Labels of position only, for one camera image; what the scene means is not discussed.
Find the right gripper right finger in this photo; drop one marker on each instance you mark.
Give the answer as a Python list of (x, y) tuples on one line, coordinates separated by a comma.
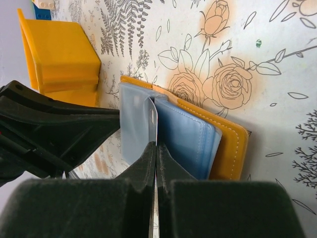
[(191, 208)]

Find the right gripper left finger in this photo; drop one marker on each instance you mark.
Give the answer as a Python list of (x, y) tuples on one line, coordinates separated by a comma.
[(122, 207)]

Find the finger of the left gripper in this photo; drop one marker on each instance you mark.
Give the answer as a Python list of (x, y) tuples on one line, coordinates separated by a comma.
[(47, 137)]

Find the tan leather card holder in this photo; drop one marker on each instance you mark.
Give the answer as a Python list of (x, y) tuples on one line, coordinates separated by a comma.
[(204, 144)]

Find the yellow plastic bin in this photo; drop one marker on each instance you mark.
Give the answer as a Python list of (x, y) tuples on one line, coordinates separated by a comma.
[(62, 64)]

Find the yellow green toy block house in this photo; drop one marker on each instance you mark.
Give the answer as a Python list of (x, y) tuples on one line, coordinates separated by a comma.
[(42, 9)]

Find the floral table mat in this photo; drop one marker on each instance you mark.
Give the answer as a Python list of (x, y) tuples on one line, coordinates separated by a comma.
[(253, 62)]

